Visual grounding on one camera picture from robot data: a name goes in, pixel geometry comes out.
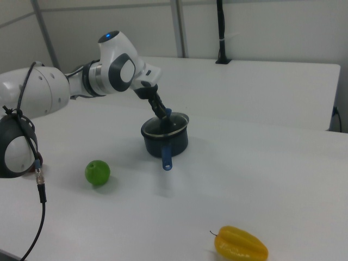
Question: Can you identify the black cable with metal connector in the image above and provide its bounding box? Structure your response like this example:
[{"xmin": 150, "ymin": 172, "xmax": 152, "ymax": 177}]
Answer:
[{"xmin": 2, "ymin": 61, "xmax": 48, "ymax": 261}]

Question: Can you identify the yellow starfruit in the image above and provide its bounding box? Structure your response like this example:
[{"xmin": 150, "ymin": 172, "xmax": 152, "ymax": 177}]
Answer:
[{"xmin": 209, "ymin": 225, "xmax": 269, "ymax": 261}]

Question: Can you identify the black camera pole, white tape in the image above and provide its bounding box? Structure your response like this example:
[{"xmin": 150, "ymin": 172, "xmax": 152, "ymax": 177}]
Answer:
[{"xmin": 215, "ymin": 0, "xmax": 232, "ymax": 65}]

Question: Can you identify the dark blue saucepan, blue handle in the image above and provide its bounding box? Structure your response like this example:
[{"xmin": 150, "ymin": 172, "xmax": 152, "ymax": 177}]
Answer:
[{"xmin": 140, "ymin": 111, "xmax": 190, "ymax": 171}]

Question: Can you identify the glass lid with blue knob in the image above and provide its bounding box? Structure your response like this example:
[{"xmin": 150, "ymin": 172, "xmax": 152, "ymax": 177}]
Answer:
[{"xmin": 141, "ymin": 108, "xmax": 190, "ymax": 136}]

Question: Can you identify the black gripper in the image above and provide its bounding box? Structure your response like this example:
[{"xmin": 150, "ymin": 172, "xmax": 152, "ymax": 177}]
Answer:
[{"xmin": 133, "ymin": 83, "xmax": 167, "ymax": 120}]

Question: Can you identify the green apple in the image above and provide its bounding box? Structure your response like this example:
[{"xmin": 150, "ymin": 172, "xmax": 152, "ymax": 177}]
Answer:
[{"xmin": 85, "ymin": 160, "xmax": 111, "ymax": 187}]

